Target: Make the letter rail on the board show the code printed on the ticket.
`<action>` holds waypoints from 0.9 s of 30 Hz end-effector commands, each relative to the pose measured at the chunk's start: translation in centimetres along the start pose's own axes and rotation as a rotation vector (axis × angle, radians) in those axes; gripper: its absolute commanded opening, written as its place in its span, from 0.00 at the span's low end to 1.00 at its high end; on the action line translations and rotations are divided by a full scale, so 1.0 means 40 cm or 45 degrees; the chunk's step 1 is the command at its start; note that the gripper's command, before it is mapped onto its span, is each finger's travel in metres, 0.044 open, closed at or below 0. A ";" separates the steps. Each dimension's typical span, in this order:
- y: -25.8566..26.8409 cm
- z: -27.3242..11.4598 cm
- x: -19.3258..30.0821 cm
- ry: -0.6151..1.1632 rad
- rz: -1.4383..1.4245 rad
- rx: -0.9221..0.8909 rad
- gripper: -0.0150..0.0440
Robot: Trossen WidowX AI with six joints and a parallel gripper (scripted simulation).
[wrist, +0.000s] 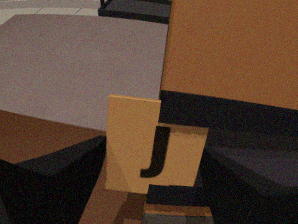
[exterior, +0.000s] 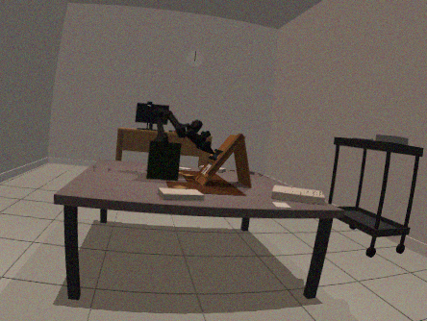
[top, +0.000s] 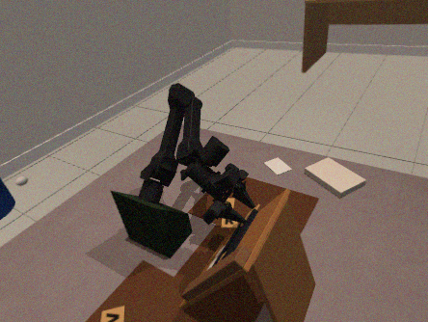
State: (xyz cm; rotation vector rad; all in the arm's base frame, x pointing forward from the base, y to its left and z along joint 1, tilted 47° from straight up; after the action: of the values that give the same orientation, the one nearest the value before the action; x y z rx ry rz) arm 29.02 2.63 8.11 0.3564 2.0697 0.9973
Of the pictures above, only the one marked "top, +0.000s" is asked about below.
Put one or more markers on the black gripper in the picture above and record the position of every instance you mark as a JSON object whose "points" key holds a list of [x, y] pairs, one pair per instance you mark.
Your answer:
{"points": [[219, 209]]}

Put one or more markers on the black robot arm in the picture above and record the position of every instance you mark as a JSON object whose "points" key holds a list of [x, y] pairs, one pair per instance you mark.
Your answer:
{"points": [[190, 153]]}

